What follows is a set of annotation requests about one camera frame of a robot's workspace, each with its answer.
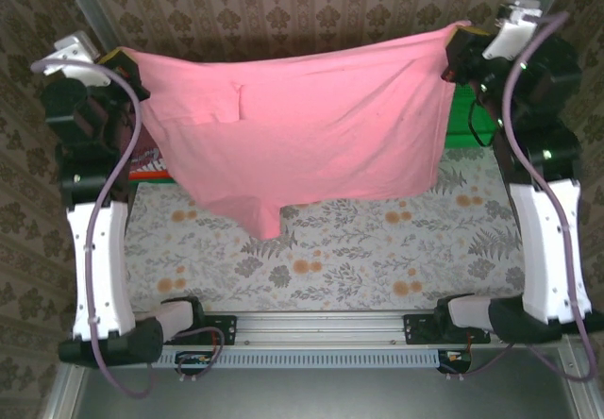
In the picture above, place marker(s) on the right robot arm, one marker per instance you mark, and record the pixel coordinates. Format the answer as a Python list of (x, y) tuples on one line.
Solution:
[(547, 249)]

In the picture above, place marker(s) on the green plastic basket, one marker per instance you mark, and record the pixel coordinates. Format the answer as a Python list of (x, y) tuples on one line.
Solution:
[(460, 117)]

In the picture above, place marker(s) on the folded maroon printed t-shirt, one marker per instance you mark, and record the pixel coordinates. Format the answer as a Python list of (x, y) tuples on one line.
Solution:
[(151, 160)]

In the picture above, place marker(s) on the grey metal panel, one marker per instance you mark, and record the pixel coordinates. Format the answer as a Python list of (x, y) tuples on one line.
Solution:
[(321, 395)]

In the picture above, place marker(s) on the pink t-shirt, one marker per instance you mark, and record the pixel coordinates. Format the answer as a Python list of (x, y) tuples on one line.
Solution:
[(302, 131)]

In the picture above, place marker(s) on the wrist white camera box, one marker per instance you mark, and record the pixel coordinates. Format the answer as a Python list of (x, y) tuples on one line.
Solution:
[(75, 53), (512, 32)]

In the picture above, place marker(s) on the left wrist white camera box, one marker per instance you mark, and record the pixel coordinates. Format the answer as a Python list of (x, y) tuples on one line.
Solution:
[(75, 53)]

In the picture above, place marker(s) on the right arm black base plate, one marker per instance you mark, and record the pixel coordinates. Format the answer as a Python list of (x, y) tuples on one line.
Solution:
[(415, 329)]

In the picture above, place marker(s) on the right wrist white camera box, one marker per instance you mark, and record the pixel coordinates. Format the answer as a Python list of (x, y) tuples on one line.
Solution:
[(512, 32)]

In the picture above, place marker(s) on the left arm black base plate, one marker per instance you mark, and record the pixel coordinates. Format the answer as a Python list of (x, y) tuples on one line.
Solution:
[(222, 329)]

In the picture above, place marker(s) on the aluminium mounting rail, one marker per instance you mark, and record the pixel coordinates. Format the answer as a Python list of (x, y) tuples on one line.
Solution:
[(321, 327)]

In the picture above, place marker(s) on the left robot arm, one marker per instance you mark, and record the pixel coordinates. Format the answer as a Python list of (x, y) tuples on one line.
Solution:
[(101, 273)]

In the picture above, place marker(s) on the floral table cover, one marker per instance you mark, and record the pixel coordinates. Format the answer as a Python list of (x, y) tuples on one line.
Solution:
[(354, 258)]

